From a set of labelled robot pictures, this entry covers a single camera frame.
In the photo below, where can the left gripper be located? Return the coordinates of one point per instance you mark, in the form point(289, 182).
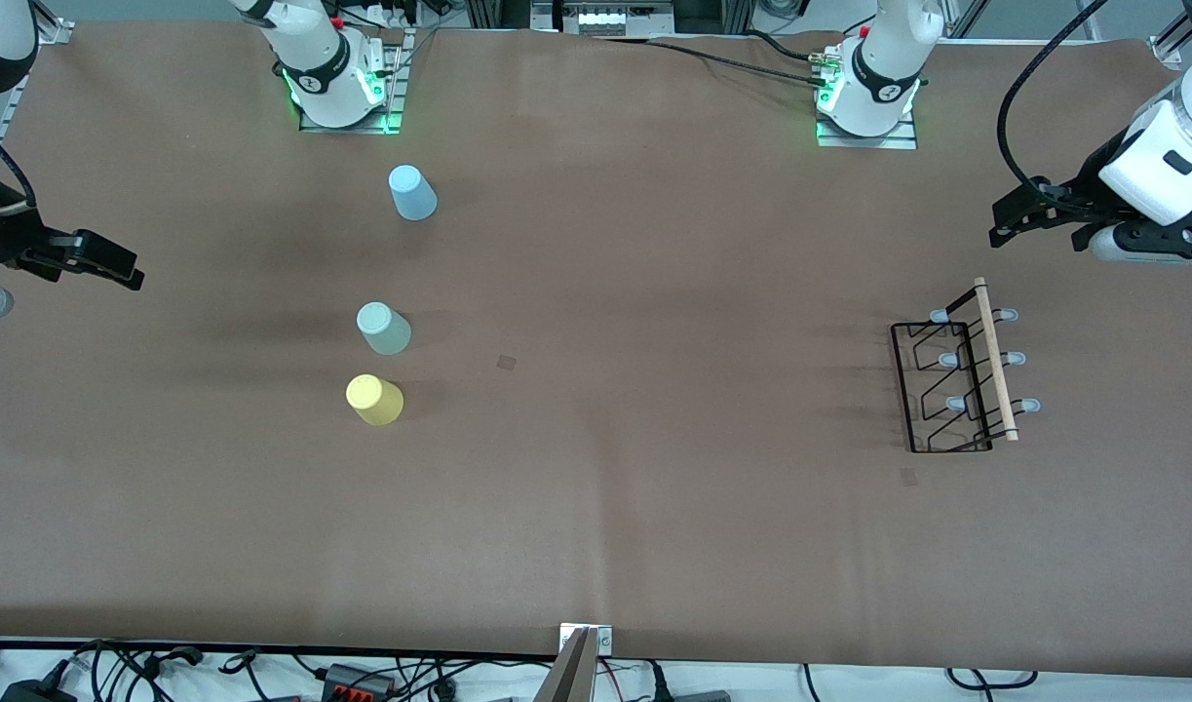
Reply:
point(1093, 187)

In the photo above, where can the pale green plastic cup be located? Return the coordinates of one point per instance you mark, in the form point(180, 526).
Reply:
point(385, 330)

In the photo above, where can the yellow plastic cup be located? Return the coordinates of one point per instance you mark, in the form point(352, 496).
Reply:
point(373, 400)

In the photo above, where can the light blue plastic cup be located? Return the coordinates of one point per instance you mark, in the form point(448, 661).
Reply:
point(412, 193)

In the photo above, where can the white power strip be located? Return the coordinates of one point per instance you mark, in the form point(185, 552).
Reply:
point(393, 12)

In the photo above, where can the black power adapter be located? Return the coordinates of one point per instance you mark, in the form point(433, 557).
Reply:
point(35, 692)

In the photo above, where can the white box in rack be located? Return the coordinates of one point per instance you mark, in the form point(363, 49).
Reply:
point(610, 16)

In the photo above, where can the brown table cover mat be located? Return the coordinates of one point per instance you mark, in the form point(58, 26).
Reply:
point(654, 507)

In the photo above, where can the black and red connector block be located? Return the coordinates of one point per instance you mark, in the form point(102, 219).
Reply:
point(357, 681)

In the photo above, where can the black plug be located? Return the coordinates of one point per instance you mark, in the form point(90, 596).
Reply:
point(688, 696)

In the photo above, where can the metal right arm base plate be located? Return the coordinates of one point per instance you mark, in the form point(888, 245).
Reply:
point(347, 128)

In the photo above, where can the black aluminium frame rack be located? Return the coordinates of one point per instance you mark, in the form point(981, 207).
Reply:
point(498, 14)

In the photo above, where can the small metal edge bracket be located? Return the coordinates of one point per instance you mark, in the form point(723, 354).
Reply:
point(603, 639)

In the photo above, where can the grey camera mount pole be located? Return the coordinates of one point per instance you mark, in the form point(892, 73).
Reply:
point(566, 678)

